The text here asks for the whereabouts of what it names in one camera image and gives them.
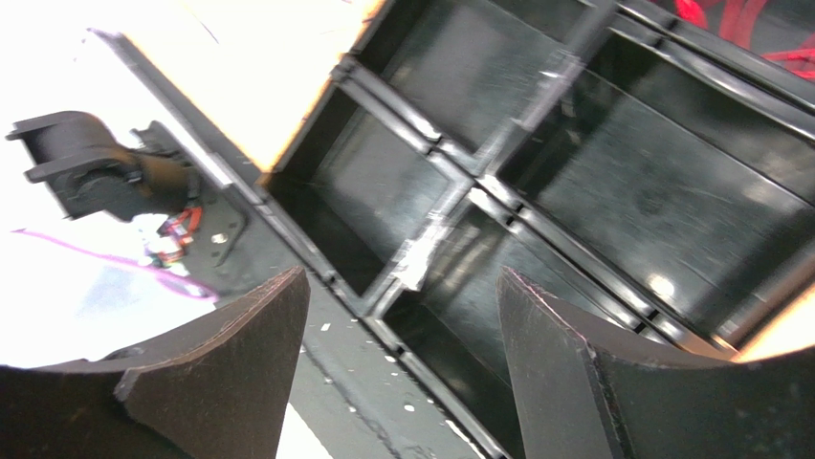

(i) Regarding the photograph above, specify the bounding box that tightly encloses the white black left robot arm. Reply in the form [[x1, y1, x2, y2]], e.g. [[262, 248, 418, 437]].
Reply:
[[6, 111, 202, 221]]

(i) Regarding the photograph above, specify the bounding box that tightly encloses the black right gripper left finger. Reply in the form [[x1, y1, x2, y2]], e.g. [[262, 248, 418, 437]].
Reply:
[[1, 266, 311, 458]]

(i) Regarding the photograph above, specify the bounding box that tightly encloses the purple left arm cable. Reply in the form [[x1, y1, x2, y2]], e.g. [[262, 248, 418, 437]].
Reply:
[[12, 228, 221, 303]]

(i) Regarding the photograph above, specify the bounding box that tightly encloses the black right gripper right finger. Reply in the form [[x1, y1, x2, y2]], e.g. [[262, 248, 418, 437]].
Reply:
[[496, 267, 814, 458]]

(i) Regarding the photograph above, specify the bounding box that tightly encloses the red cable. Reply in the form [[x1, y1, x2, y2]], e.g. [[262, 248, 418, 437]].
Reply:
[[668, 0, 815, 80]]

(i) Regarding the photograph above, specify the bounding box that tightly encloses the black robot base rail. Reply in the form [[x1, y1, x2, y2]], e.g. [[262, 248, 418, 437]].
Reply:
[[94, 30, 481, 458]]

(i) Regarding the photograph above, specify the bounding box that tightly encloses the black compartment organizer tray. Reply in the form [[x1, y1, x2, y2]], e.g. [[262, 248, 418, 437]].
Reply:
[[259, 1, 814, 458]]

